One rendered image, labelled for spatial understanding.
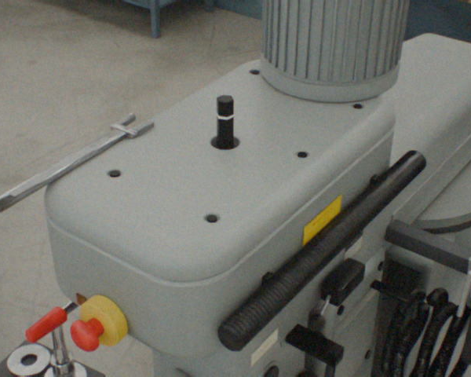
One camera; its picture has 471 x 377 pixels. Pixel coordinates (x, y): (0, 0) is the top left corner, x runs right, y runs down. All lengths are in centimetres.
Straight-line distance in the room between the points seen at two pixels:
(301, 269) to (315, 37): 31
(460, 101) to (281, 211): 63
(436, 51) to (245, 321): 88
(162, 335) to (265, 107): 36
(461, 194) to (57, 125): 368
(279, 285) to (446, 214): 63
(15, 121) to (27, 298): 167
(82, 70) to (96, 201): 473
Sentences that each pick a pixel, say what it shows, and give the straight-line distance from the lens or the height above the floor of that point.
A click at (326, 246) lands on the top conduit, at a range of 94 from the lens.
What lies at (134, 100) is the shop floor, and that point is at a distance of 512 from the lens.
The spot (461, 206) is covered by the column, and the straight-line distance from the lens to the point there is 148.
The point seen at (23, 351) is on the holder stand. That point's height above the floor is 114.
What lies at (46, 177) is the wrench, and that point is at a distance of 90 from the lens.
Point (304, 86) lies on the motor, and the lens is 105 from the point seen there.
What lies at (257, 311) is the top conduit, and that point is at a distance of 85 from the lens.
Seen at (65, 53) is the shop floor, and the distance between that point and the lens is 586.
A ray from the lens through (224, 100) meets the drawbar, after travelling 93.
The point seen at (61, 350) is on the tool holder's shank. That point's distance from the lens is 163.
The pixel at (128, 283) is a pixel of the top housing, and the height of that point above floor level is 183.
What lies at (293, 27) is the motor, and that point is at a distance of 104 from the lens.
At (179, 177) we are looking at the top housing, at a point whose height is 189.
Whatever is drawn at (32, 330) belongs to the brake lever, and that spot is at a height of 171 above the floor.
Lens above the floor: 239
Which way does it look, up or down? 35 degrees down
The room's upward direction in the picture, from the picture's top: straight up
